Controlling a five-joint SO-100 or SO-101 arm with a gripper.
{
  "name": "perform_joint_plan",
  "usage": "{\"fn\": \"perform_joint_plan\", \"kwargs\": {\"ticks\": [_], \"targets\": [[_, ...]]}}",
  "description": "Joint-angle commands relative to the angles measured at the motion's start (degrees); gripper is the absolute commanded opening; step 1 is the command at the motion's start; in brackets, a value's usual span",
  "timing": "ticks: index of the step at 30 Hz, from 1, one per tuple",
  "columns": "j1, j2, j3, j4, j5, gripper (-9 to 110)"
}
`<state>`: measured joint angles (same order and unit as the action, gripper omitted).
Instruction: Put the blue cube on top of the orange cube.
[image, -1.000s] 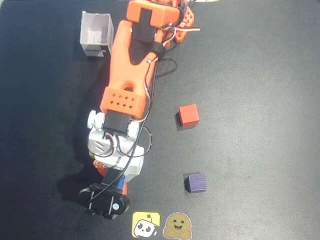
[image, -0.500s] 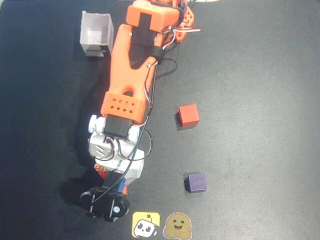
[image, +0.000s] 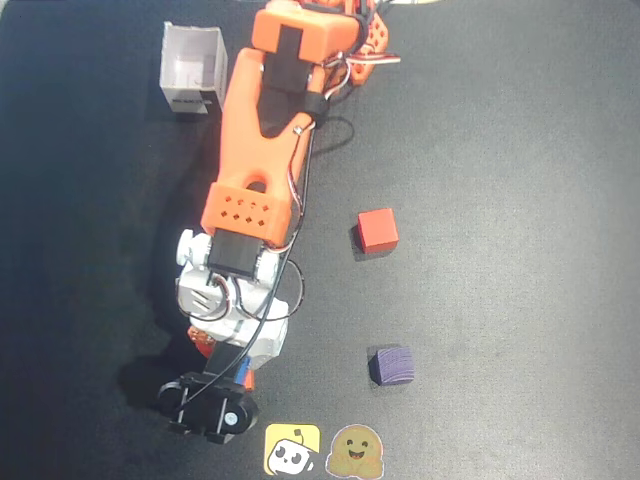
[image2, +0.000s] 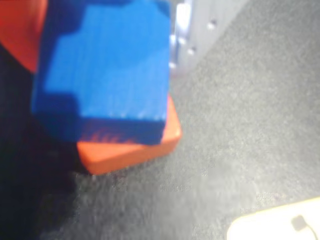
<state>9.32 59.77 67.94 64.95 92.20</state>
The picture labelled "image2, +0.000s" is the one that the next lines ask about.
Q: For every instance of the blue wooden cube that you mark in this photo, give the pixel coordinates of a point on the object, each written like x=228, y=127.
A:
x=107, y=70

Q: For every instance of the orange wooden cube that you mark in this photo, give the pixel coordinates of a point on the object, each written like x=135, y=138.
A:
x=130, y=155

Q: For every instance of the black table mat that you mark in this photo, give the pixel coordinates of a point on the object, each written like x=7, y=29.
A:
x=250, y=125

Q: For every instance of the yellow robot logo sticker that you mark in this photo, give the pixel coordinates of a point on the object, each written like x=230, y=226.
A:
x=275, y=222

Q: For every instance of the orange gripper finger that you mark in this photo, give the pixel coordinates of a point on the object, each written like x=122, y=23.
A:
x=20, y=27

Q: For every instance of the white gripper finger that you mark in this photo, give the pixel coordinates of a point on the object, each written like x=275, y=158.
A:
x=200, y=15

